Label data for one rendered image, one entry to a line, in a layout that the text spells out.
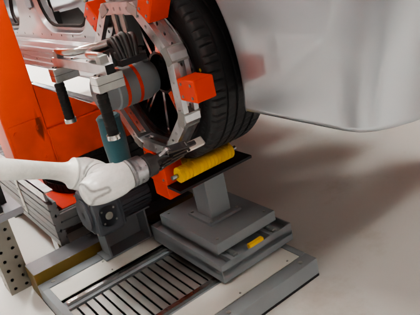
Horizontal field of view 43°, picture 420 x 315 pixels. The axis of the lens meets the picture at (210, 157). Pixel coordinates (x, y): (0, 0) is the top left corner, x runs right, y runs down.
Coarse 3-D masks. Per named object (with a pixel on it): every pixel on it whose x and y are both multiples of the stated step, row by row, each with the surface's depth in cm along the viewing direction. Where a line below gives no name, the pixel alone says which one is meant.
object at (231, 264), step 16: (160, 224) 232; (272, 224) 215; (288, 224) 209; (160, 240) 228; (176, 240) 214; (256, 240) 201; (272, 240) 205; (288, 240) 211; (192, 256) 207; (208, 256) 203; (224, 256) 197; (240, 256) 196; (256, 256) 201; (208, 272) 202; (224, 272) 193; (240, 272) 198
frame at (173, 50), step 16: (128, 0) 174; (96, 32) 193; (112, 32) 193; (160, 32) 161; (160, 48) 162; (176, 48) 160; (176, 64) 160; (176, 80) 161; (176, 96) 166; (128, 112) 208; (192, 112) 167; (128, 128) 204; (144, 128) 203; (176, 128) 173; (192, 128) 174; (144, 144) 198; (160, 144) 188
